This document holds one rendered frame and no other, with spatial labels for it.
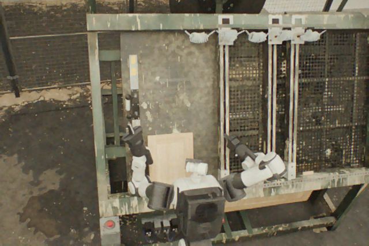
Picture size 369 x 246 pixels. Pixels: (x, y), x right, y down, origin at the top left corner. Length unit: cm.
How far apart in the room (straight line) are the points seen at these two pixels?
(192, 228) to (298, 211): 203
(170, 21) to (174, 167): 99
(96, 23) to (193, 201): 118
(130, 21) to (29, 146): 228
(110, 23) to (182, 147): 95
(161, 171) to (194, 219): 65
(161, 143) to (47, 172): 171
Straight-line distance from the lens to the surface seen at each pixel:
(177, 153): 248
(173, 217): 262
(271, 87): 261
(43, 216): 356
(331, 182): 306
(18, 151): 412
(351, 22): 289
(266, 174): 198
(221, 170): 255
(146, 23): 228
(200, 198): 191
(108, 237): 236
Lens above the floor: 296
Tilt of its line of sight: 42 degrees down
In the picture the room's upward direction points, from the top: 9 degrees clockwise
